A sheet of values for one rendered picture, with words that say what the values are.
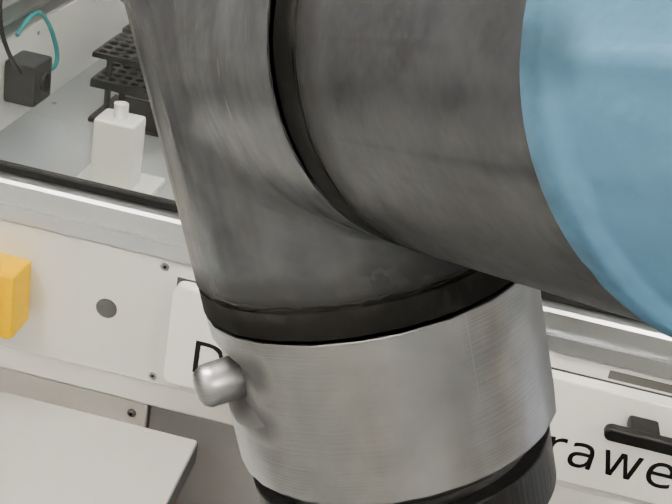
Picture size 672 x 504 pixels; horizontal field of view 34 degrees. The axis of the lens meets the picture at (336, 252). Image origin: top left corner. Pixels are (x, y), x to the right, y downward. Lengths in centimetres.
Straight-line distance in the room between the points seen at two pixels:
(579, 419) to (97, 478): 46
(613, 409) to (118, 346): 49
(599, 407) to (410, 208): 92
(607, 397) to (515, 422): 84
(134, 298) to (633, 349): 48
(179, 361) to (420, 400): 90
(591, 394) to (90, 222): 50
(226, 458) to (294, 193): 102
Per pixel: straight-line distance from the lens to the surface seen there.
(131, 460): 113
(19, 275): 112
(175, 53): 21
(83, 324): 116
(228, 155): 21
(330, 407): 23
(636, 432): 106
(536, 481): 25
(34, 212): 112
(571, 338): 107
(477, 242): 16
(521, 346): 24
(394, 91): 15
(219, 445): 121
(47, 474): 111
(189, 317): 109
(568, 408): 108
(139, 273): 111
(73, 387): 122
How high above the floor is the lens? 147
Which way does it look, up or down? 27 degrees down
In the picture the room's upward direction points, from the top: 11 degrees clockwise
